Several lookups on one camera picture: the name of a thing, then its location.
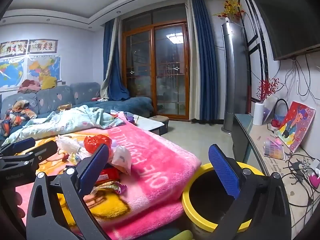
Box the colourful bead box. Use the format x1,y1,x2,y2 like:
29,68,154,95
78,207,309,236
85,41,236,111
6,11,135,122
264,136,287,160

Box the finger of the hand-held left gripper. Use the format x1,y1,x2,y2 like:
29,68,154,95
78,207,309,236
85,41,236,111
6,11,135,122
0,137,36,157
24,141,58,167

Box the person's left hand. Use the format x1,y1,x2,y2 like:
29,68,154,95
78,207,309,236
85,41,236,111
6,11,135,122
14,192,25,220

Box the white-topped coffee table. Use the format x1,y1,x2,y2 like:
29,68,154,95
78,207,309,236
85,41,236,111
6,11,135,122
131,114,163,137

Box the blue sofa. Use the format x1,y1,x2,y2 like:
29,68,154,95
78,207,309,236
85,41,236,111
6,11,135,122
0,82,154,140

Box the yellow country map poster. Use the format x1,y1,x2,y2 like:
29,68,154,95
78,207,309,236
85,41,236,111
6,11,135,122
27,55,62,83

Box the blue curtain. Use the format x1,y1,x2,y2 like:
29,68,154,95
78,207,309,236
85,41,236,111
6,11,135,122
187,0,220,124
100,17,130,100

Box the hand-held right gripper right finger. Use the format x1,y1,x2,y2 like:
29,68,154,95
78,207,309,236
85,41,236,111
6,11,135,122
208,144,292,240

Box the red berry branches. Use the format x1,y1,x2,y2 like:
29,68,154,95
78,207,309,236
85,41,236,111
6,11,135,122
255,77,279,104

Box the yellow cloth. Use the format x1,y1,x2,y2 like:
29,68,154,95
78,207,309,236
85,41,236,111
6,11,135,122
41,76,58,90

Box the red plastic bag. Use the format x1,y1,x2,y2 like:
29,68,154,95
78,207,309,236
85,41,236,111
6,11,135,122
84,134,112,154

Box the grey tower air conditioner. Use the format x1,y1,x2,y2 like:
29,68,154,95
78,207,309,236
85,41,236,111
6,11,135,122
221,22,250,133

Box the pink printed blanket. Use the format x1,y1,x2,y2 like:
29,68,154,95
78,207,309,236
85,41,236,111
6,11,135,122
15,111,202,240

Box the television cabinet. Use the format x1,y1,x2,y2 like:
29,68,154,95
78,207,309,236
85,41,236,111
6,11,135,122
231,114,320,230

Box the colourful portrait painting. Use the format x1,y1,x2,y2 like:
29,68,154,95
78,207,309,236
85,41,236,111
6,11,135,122
276,101,316,153

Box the world map poster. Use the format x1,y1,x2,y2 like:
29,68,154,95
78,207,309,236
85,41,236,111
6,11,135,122
0,57,25,92

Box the wooden sliding glass door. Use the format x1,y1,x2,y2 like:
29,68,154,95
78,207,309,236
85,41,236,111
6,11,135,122
122,22,190,119

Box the white picture frame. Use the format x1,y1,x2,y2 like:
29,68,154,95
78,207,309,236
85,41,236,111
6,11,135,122
264,97,279,121

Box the light blue printed quilt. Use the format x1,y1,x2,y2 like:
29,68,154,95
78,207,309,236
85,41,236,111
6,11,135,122
5,105,125,145

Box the calligraphy wall poster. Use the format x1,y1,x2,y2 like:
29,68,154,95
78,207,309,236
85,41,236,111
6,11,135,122
29,39,58,54
0,39,28,55

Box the white plastic bag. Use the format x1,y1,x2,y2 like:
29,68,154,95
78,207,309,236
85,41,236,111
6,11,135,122
110,145,132,175

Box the purple candy wrapper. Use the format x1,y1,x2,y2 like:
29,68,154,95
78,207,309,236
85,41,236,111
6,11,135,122
91,180,128,195

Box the lime green object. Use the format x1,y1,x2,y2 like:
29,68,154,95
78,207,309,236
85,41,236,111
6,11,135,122
170,230,194,240

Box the yellow waste bin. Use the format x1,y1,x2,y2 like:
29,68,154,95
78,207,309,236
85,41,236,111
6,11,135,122
181,162,265,240

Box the red snack packet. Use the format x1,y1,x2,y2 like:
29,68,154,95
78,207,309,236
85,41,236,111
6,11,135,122
95,166,119,184

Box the wall television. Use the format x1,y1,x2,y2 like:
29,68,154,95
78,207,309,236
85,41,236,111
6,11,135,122
251,0,320,61

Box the pile of pink clothes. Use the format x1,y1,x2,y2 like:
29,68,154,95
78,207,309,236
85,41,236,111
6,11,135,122
17,79,42,94

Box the small grey footstool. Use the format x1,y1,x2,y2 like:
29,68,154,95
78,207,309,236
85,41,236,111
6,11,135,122
150,115,170,135

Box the white vase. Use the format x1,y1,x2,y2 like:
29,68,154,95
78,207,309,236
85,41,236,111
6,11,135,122
252,102,265,126

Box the yellow artificial flowers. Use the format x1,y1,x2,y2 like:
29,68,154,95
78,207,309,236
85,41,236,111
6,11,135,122
214,0,244,22

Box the basket with black handle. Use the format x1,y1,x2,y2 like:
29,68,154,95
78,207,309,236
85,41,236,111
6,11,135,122
271,99,289,128

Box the orange printed garment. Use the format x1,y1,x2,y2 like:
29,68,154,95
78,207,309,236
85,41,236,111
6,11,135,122
0,100,38,137

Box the white foam net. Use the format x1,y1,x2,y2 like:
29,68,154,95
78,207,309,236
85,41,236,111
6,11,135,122
55,135,85,155

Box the black wall cables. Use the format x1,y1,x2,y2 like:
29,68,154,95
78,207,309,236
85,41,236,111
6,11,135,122
250,55,320,98

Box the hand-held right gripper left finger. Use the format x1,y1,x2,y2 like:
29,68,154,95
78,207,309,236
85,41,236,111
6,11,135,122
26,144,112,240

